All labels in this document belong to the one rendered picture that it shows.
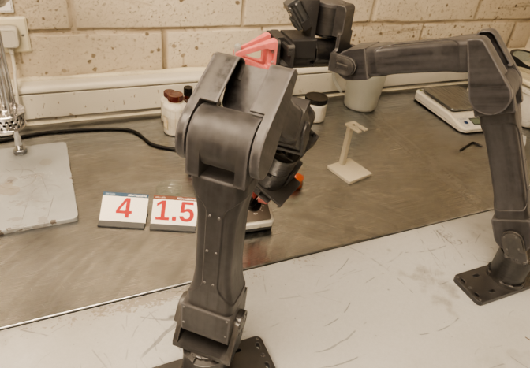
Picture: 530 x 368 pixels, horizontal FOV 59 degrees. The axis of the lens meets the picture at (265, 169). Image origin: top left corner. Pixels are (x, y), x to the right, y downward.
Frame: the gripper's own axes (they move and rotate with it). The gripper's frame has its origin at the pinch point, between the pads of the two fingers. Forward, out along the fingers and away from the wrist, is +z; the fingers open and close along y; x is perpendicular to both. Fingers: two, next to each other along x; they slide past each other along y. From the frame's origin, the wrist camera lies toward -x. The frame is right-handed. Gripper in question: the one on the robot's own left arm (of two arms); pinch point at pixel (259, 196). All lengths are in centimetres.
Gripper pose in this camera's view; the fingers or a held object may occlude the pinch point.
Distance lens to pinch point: 93.4
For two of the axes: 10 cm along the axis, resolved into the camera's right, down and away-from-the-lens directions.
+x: -6.1, 6.2, -5.0
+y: -7.6, -6.4, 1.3
